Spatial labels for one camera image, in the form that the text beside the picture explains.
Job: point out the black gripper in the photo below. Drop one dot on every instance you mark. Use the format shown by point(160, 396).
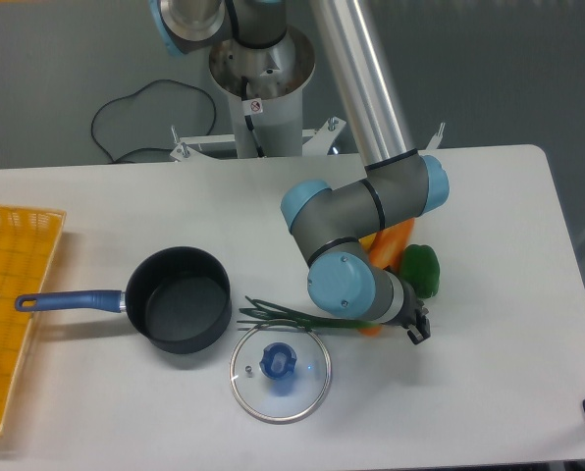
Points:
point(413, 315)

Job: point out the green onion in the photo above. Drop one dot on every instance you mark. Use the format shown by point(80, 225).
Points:
point(263, 310)

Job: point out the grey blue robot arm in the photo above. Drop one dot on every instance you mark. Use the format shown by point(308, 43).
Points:
point(399, 184)

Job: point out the green bell pepper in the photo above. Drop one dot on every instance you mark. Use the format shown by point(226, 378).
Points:
point(420, 268)

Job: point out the orange carrot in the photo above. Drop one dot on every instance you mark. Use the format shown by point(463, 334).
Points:
point(388, 247)

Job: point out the yellow bell pepper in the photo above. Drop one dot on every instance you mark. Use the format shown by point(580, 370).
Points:
point(367, 242)

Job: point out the glass lid blue knob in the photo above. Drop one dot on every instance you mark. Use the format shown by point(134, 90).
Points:
point(280, 372)

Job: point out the yellow plastic basket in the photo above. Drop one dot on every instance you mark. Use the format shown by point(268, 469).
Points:
point(28, 242)

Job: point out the white metal mounting bracket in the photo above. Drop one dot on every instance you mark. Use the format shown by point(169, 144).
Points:
point(316, 142)

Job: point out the black saucepan blue handle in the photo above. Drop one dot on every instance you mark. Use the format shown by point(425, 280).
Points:
point(179, 298)

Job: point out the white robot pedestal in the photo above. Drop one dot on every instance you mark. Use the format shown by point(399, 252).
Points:
point(264, 91)

